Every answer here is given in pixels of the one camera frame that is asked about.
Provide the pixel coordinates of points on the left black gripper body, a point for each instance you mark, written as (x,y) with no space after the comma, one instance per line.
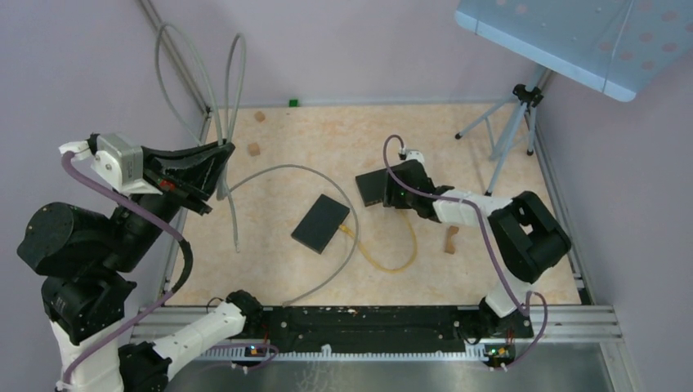
(172,201)

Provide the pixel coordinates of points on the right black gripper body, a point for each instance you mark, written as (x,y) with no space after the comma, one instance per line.
(396,196)

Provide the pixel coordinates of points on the black network switch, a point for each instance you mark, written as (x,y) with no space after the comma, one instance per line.
(317,228)
(371,186)

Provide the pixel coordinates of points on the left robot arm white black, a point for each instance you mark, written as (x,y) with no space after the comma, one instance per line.
(84,257)

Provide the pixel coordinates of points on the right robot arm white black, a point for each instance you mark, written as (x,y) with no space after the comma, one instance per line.
(522,236)

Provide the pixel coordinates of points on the wooden cube near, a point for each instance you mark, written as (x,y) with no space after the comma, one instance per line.
(253,149)

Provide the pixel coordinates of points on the wooden cube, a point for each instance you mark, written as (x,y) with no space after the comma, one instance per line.
(253,149)
(260,116)

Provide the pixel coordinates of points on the wooden cube far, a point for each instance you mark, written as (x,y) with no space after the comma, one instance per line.
(260,116)

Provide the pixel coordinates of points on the small wooden piece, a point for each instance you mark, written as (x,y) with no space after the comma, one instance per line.
(449,246)

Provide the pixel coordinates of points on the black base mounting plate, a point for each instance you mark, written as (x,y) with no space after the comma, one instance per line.
(424,329)

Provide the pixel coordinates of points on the grey tripod stand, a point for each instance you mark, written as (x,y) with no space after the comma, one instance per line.
(526,98)

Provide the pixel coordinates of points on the light blue perforated board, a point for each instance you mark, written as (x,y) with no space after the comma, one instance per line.
(614,47)

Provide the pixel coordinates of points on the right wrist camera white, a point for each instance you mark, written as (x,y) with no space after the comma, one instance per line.
(411,155)

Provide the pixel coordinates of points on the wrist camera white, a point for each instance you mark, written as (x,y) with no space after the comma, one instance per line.
(411,155)
(115,160)

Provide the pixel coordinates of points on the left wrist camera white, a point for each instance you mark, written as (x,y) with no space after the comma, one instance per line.
(115,160)

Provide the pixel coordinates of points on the white slotted cable duct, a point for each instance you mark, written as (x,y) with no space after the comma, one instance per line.
(241,353)

